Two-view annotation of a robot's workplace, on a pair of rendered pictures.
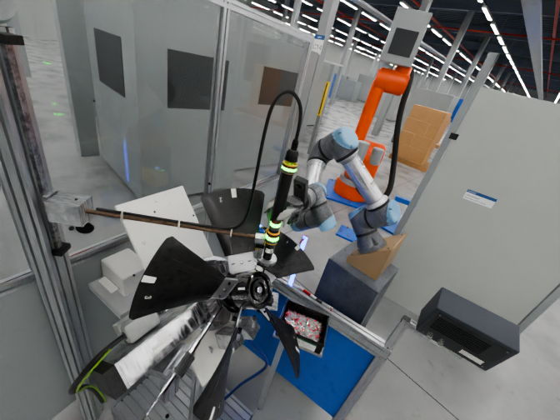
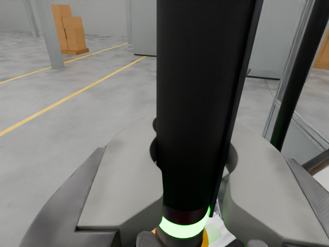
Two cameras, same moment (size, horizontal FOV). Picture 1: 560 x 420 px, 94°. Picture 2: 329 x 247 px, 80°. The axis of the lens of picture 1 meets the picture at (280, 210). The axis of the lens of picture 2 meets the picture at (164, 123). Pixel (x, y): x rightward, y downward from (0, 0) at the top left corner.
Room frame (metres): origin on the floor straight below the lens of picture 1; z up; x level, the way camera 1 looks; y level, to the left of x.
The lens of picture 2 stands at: (0.79, -0.04, 1.53)
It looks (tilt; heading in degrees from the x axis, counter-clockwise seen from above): 30 degrees down; 157
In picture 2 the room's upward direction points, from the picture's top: 1 degrees clockwise
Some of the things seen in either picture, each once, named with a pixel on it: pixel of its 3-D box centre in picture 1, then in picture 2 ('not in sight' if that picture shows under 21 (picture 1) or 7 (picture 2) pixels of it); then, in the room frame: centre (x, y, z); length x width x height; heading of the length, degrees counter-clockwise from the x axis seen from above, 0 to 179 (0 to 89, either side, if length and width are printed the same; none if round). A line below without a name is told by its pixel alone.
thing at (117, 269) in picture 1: (122, 272); not in sight; (0.80, 0.61, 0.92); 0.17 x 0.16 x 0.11; 64
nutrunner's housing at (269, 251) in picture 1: (278, 211); not in sight; (0.72, 0.00, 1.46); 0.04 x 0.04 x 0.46
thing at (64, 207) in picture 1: (68, 207); not in sight; (0.62, 0.62, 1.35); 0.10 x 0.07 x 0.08; 99
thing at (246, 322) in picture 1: (245, 327); not in sight; (0.69, 0.02, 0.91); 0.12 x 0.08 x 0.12; 64
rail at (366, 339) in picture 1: (305, 299); not in sight; (1.00, -0.24, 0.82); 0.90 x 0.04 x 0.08; 64
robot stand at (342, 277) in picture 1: (336, 320); not in sight; (1.19, -0.53, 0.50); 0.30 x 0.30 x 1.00; 54
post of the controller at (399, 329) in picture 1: (397, 332); not in sight; (0.81, -0.63, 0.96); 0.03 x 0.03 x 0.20; 64
